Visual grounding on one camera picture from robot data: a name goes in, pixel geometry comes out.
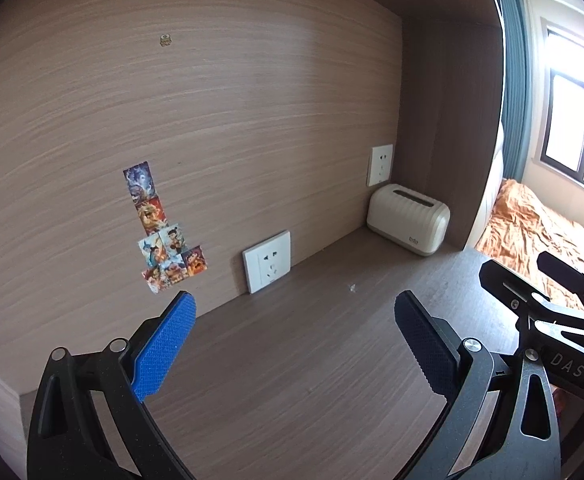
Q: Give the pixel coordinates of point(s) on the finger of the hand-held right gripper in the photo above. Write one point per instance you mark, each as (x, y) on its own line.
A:
(567, 275)
(507, 282)

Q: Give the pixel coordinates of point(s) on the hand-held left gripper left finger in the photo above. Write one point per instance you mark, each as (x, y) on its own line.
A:
(164, 345)

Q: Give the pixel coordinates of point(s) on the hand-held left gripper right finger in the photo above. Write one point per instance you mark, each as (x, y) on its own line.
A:
(424, 340)

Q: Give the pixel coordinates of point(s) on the bed with orange cover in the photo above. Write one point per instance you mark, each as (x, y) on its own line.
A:
(537, 230)

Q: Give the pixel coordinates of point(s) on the cluster of cartoon stickers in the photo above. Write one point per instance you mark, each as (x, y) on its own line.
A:
(164, 250)

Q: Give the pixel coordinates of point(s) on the white padded headboard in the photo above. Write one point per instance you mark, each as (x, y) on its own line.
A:
(496, 170)

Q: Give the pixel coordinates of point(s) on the cream ribbed tissue box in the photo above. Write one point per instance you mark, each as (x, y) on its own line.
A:
(407, 220)

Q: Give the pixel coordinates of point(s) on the dark framed window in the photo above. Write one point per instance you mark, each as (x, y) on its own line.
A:
(579, 110)

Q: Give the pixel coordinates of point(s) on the teal curtain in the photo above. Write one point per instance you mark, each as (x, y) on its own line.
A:
(519, 85)

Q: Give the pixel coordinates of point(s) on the white wall socket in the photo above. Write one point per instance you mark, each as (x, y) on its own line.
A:
(267, 262)
(380, 165)

